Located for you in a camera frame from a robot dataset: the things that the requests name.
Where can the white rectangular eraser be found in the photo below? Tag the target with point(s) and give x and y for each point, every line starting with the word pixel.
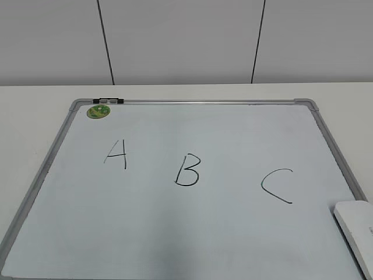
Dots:
pixel 355 220

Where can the grey-framed whiteboard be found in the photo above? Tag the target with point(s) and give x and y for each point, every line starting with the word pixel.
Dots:
pixel 186 190

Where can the green round magnet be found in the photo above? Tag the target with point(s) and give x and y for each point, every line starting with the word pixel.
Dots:
pixel 98 112

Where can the black and grey board clip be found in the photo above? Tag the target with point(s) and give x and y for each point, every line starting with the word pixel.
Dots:
pixel 108 101

